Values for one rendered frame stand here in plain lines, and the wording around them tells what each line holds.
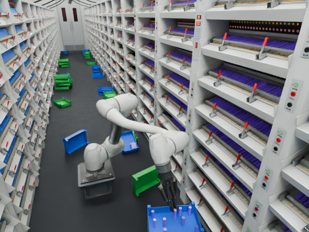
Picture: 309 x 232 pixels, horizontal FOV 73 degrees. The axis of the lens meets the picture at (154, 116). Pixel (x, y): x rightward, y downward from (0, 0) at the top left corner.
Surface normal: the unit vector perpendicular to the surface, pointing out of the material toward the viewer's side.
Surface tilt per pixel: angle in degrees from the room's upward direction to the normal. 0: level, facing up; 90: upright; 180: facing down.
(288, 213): 21
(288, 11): 111
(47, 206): 0
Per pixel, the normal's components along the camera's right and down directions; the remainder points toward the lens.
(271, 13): -0.88, 0.45
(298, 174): -0.32, -0.79
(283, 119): -0.93, 0.14
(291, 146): 0.36, 0.41
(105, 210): 0.01, -0.90
